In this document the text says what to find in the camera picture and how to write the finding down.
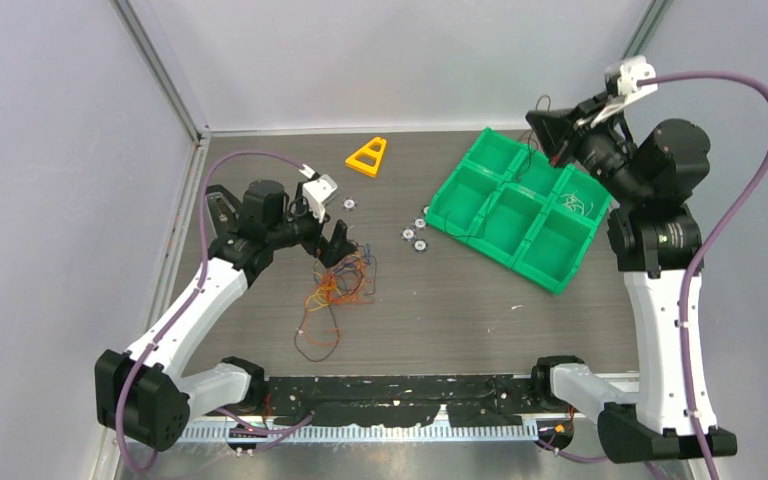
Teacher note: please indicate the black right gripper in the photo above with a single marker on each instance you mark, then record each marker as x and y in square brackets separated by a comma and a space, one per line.
[557, 127]

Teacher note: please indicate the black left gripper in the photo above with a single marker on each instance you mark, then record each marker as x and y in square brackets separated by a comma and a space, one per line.
[330, 252]

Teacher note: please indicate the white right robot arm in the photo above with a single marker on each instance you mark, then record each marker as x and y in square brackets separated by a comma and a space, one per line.
[655, 240]

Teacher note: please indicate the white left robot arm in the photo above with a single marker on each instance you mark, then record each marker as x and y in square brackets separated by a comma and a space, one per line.
[141, 392]

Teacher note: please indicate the round token upper left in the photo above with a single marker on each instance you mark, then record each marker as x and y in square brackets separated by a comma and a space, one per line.
[349, 204]

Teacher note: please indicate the round token middle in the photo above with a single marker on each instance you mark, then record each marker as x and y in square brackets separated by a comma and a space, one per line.
[408, 234]

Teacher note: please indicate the round token lower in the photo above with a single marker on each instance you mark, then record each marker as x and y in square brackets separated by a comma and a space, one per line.
[420, 245]

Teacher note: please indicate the green compartment bin tray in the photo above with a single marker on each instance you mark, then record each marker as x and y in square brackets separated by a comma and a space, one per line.
[507, 202]

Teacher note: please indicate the yellow triangular plastic piece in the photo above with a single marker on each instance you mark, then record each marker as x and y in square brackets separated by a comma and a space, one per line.
[368, 158]

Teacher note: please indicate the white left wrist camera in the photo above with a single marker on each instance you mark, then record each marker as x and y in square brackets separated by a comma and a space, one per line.
[318, 191]

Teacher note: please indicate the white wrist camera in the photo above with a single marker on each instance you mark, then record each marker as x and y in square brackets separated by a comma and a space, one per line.
[622, 81]
[318, 191]

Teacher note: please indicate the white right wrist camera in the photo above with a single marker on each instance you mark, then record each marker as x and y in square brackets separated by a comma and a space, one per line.
[622, 81]

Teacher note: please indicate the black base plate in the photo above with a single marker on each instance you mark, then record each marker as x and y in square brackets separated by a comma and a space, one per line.
[404, 401]

